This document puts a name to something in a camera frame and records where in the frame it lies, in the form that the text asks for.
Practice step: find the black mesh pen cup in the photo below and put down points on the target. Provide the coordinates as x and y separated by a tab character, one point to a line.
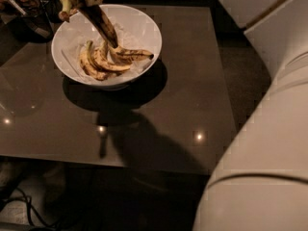
52	8

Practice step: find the long spotted banana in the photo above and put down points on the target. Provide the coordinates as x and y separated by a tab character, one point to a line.
99	20

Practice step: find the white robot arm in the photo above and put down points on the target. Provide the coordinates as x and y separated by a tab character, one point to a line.
260	183

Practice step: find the yellow banana in middle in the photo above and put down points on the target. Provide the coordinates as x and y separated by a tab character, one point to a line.
107	64

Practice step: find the yellow green banana left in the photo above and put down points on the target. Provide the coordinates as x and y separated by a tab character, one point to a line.
91	61

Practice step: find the white ceramic bowl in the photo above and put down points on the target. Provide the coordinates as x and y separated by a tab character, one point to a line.
127	14

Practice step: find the black mesh basket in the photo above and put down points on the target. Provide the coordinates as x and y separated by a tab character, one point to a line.
31	24

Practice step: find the dark spotted banana right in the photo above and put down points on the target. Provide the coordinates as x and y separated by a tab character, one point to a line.
127	56

